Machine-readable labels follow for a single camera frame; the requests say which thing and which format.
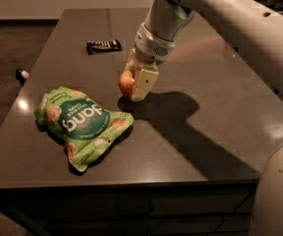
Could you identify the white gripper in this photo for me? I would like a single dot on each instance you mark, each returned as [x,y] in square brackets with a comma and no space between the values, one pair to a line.
[151,48]

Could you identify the red apple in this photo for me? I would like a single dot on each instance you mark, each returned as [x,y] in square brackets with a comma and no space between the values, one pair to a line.
[126,83]

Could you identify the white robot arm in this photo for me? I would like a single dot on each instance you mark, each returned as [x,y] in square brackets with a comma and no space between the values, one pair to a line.
[254,34]

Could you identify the green rice chip bag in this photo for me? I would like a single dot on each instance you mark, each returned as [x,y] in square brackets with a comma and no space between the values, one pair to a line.
[87,129]

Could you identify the dark chocolate bar wrapper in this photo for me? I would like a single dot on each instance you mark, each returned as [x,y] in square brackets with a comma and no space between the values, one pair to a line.
[96,47]

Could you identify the small object on floor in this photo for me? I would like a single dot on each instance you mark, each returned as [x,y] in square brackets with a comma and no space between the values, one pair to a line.
[22,74]

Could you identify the dark drawer cabinet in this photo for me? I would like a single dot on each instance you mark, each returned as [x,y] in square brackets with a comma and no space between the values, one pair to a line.
[177,210]

